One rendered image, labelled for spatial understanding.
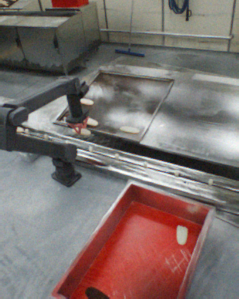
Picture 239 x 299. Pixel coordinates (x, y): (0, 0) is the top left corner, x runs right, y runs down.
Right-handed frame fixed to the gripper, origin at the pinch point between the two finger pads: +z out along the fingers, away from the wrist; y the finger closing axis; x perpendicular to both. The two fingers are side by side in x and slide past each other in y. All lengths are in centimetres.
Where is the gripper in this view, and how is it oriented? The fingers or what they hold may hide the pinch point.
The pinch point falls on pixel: (81, 130)
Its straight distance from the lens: 128.6
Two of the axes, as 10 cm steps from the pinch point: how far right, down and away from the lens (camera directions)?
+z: 1.1, 7.7, 6.2
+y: 4.6, -6.0, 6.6
